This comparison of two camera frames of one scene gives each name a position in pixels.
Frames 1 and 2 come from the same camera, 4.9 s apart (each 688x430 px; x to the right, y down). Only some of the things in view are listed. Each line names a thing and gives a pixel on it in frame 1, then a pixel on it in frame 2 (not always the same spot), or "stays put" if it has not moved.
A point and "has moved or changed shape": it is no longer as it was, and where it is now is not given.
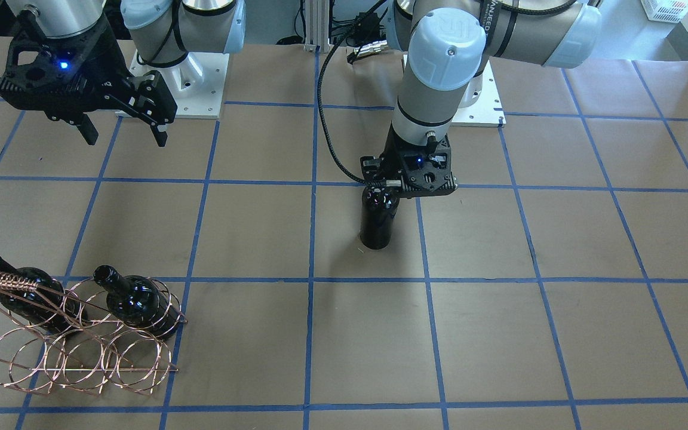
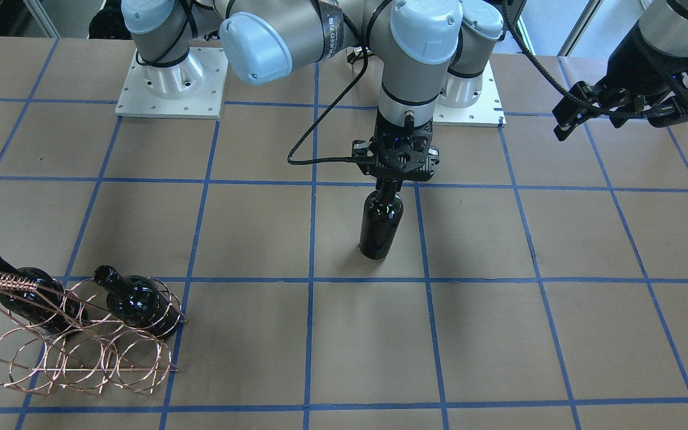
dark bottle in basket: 136,301 stays put
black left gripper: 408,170 → 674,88
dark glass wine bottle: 378,207 has moved or changed shape
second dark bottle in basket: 49,306 stays put
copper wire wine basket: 103,332 stays put
